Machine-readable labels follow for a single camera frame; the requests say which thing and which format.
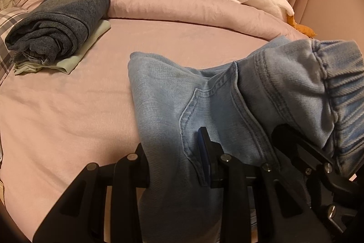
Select plaid pillow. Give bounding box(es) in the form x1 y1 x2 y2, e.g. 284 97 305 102
0 9 29 84

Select light green folded cloth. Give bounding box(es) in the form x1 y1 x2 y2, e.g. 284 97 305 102
14 19 111 75

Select pink duvet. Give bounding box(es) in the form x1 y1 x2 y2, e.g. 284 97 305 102
13 0 302 41

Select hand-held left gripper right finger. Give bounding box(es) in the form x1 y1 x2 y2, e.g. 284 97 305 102
198 127 332 243

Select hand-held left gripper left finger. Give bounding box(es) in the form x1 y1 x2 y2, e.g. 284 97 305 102
32 143 151 243

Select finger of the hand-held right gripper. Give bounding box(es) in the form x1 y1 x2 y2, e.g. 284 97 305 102
270 123 342 179

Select bed with pink sheet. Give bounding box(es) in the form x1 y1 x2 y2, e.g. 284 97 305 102
0 17 285 243

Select light blue denim pants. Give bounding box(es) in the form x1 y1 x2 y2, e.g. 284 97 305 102
127 36 364 243

